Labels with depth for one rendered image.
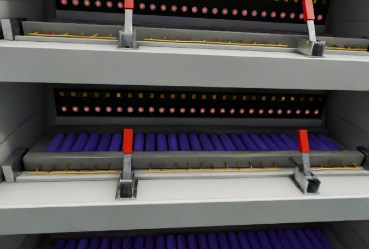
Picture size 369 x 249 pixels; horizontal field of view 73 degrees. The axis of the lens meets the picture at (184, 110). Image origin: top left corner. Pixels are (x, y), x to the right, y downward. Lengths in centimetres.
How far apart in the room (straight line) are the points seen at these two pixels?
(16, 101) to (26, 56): 12
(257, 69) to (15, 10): 37
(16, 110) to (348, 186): 54
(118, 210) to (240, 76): 25
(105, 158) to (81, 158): 4
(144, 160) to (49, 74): 18
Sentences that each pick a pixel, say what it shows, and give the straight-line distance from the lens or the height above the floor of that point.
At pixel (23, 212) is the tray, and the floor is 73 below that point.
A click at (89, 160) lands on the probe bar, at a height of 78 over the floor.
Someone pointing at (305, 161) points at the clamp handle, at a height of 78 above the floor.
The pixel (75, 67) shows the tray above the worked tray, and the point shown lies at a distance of 35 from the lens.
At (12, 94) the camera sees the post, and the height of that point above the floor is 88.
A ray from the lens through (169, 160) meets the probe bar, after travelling 41.
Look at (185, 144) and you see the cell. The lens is 45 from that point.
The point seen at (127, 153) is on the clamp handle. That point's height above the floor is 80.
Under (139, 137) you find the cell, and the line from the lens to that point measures 47.
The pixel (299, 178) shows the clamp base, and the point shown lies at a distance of 43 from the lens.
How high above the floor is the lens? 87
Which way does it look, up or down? 2 degrees down
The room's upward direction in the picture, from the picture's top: 1 degrees clockwise
